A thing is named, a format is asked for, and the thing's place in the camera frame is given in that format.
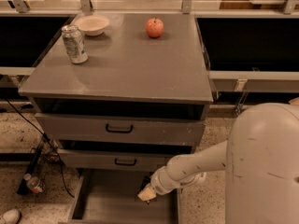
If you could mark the plastic bottle on floor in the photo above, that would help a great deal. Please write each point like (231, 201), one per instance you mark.
(33, 183)

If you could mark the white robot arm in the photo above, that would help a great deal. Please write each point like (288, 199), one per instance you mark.
(260, 159)

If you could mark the white bowl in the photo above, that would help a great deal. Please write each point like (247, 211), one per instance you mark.
(92, 25)

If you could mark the grey top drawer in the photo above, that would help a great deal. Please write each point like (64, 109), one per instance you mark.
(178, 132)

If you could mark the silver green soda can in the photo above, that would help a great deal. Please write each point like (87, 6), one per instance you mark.
(74, 44)

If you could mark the black floor bar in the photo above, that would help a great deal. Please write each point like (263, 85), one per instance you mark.
(23, 190)

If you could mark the white shoe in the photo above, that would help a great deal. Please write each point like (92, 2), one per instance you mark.
(10, 217)

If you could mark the grey drawer cabinet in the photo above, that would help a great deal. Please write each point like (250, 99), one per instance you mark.
(127, 74)

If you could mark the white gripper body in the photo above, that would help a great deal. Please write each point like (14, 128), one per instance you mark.
(158, 181)

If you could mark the grey bottom drawer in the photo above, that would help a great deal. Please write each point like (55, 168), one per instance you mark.
(110, 197)

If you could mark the red apple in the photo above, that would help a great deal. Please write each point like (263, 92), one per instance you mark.
(154, 27)

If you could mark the grey middle drawer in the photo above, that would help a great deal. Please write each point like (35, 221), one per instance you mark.
(113, 160)

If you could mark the grey drawer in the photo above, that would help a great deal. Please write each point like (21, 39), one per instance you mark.
(113, 160)
(110, 197)
(178, 132)

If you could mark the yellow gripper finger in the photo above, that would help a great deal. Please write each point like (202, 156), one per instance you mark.
(147, 194)

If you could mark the dark blue rxbar wrapper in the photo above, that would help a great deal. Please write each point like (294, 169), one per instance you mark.
(145, 182)

